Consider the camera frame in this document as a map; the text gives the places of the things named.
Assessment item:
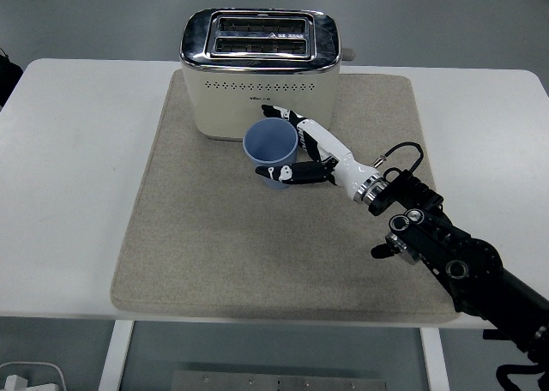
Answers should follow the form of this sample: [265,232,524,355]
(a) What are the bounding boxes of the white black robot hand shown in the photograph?
[255,103,382,196]

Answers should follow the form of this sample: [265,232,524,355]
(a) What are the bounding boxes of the blue ribbed water cup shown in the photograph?
[242,117,299,190]

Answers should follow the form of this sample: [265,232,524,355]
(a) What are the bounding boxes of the cream and chrome toaster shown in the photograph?
[178,8,357,144]

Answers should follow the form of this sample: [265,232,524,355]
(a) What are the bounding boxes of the beige felt table mat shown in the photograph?
[110,71,465,323]

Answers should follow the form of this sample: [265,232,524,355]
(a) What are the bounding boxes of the white table leg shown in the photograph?
[98,321,136,391]
[419,327,451,391]

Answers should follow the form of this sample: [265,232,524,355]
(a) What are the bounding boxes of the person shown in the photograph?
[0,47,24,109]

